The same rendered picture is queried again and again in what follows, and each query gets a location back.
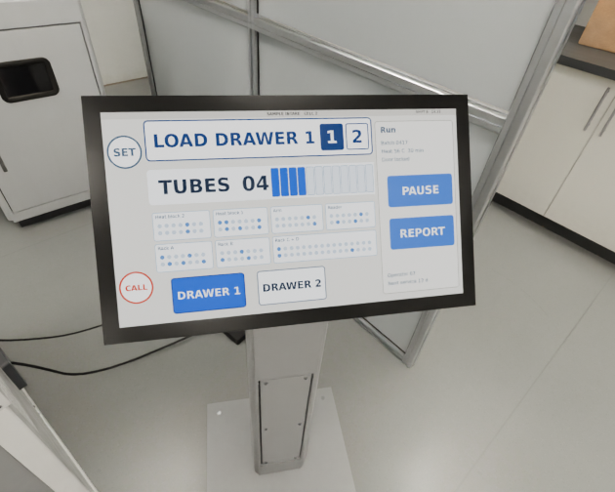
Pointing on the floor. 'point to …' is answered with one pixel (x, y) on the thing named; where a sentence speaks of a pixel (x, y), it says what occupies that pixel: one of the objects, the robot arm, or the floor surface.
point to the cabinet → (21, 438)
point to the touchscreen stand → (279, 421)
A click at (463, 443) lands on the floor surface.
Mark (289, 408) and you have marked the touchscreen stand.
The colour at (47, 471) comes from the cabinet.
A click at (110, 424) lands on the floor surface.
